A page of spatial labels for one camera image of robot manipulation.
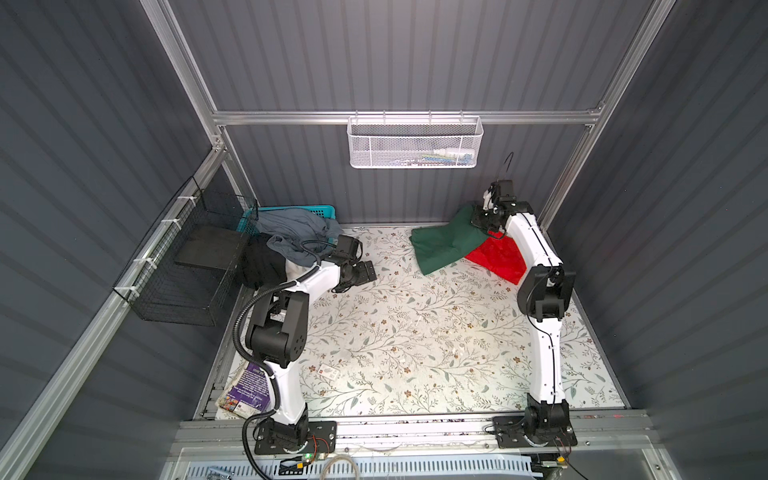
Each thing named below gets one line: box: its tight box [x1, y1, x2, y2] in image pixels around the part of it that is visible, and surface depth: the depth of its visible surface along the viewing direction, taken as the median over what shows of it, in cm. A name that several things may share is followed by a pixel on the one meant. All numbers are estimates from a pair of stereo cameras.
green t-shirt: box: [410, 205, 489, 275], surface depth 108 cm
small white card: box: [317, 364, 339, 381], surface depth 84 cm
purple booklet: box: [215, 361, 272, 419], surface depth 79 cm
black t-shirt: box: [240, 233, 287, 289], surface depth 96 cm
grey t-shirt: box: [256, 208, 343, 267], surface depth 109 cm
